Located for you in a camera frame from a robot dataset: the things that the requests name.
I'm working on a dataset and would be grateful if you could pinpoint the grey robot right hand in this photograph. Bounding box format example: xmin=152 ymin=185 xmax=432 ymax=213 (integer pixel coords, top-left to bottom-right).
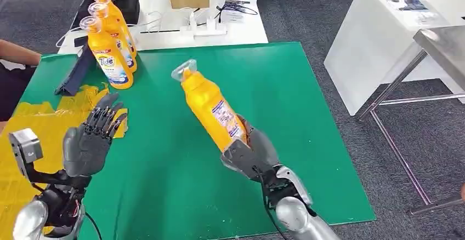
xmin=236 ymin=115 xmax=281 ymax=176

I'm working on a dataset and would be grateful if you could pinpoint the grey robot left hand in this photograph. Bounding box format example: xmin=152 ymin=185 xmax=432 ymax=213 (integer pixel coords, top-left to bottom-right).
xmin=62 ymin=93 xmax=129 ymax=178

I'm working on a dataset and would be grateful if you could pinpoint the orange detergent bottle clear cap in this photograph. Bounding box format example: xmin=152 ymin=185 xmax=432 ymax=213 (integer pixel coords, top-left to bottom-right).
xmin=88 ymin=1 xmax=138 ymax=73
xmin=90 ymin=0 xmax=138 ymax=58
xmin=171 ymin=59 xmax=250 ymax=153
xmin=79 ymin=15 xmax=134 ymax=90

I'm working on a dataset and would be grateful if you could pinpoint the green table mat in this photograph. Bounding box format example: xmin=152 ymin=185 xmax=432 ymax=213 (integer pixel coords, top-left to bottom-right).
xmin=18 ymin=41 xmax=377 ymax=240

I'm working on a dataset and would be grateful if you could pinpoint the dark blue folded stand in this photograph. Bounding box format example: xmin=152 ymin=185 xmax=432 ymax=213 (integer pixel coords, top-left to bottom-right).
xmin=54 ymin=44 xmax=97 ymax=97

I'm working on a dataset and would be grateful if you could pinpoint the yellow sheet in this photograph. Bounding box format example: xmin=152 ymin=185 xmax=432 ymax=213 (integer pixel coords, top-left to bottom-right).
xmin=0 ymin=83 xmax=129 ymax=240

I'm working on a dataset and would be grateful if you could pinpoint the person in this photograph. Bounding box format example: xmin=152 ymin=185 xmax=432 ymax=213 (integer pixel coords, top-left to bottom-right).
xmin=0 ymin=39 xmax=42 ymax=124

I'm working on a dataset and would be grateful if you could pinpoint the white power strip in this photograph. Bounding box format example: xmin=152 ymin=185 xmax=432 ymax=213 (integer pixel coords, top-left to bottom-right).
xmin=179 ymin=18 xmax=228 ymax=38

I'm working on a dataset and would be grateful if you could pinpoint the white cabinet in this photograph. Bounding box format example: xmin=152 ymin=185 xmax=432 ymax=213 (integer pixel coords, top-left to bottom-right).
xmin=323 ymin=0 xmax=465 ymax=117

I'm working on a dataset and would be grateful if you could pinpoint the white table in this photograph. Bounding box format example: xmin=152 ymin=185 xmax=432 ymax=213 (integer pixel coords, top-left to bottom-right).
xmin=57 ymin=0 xmax=269 ymax=55

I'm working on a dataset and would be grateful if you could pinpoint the clear plastic bag with papers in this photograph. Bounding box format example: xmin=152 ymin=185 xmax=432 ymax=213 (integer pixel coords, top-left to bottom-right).
xmin=384 ymin=0 xmax=450 ymax=26

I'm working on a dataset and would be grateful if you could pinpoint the steel table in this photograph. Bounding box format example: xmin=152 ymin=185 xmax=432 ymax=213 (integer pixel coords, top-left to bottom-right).
xmin=357 ymin=25 xmax=465 ymax=216

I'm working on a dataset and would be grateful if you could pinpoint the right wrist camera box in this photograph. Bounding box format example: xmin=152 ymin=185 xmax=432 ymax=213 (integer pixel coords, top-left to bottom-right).
xmin=220 ymin=139 xmax=263 ymax=182

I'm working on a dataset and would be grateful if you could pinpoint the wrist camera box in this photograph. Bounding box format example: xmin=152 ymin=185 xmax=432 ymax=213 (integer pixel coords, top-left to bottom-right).
xmin=220 ymin=139 xmax=263 ymax=182
xmin=8 ymin=128 xmax=44 ymax=177

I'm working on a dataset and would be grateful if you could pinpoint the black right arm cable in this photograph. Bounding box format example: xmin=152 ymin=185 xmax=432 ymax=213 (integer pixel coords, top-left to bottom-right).
xmin=252 ymin=165 xmax=288 ymax=240

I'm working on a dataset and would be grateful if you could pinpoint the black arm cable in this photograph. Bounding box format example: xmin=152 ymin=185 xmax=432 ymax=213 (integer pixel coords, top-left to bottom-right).
xmin=84 ymin=212 xmax=104 ymax=240
xmin=252 ymin=165 xmax=288 ymax=240

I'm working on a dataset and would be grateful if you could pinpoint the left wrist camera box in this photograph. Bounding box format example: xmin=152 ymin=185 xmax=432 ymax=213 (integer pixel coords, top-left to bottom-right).
xmin=8 ymin=128 xmax=44 ymax=177

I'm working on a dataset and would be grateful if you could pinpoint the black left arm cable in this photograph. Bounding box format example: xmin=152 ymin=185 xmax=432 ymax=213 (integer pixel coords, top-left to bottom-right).
xmin=84 ymin=212 xmax=104 ymax=240

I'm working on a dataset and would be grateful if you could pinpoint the clear bag with black cable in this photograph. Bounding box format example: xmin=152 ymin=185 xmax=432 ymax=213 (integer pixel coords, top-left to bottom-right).
xmin=216 ymin=0 xmax=259 ymax=24

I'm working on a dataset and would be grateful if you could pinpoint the white cable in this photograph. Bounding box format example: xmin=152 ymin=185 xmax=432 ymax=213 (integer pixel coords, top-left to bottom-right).
xmin=55 ymin=10 xmax=162 ymax=48

